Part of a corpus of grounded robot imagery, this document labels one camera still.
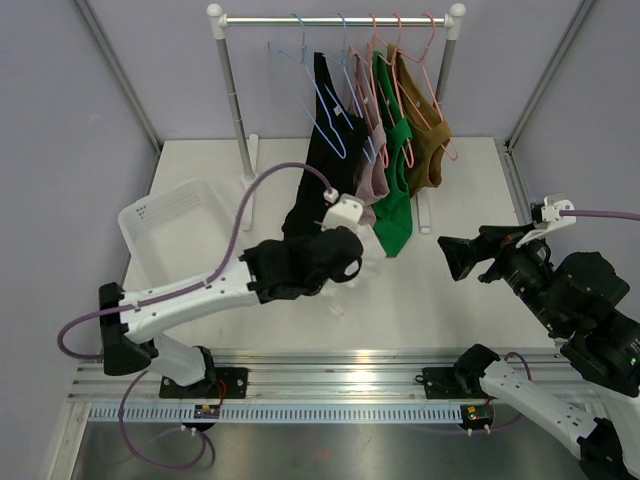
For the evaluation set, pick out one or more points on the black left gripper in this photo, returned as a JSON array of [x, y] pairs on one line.
[[341, 275]]

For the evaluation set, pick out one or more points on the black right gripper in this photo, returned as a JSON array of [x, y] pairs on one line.
[[496, 241]]

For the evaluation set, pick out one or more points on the green tank top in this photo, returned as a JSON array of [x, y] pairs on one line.
[[394, 224]]

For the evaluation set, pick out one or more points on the mauve pink tank top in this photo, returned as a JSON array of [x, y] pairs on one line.
[[371, 186]]

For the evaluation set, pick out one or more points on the black tank top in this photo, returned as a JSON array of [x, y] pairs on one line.
[[335, 149]]

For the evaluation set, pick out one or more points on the pink wire hanger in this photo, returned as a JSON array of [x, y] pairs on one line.
[[435, 100], [364, 76], [391, 60]]

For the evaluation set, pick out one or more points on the white tank top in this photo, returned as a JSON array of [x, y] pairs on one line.
[[371, 265]]

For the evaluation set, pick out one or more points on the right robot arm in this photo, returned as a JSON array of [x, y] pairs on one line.
[[575, 302]]

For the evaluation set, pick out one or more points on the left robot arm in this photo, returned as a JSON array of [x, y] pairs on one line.
[[134, 325]]

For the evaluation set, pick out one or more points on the brown tank top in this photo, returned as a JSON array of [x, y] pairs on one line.
[[430, 136]]

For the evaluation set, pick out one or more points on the metal clothes rack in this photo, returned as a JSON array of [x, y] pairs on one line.
[[220, 21]]

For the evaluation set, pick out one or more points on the white plastic laundry basket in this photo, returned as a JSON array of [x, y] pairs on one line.
[[176, 234]]

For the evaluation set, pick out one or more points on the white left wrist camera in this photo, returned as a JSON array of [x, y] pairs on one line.
[[344, 210]]

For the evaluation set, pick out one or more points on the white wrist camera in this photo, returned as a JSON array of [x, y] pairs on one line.
[[344, 210], [555, 212]]

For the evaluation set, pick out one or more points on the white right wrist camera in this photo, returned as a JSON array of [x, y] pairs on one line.
[[555, 212]]

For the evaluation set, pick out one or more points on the aluminium mounting rail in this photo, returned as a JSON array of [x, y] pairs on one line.
[[352, 386]]

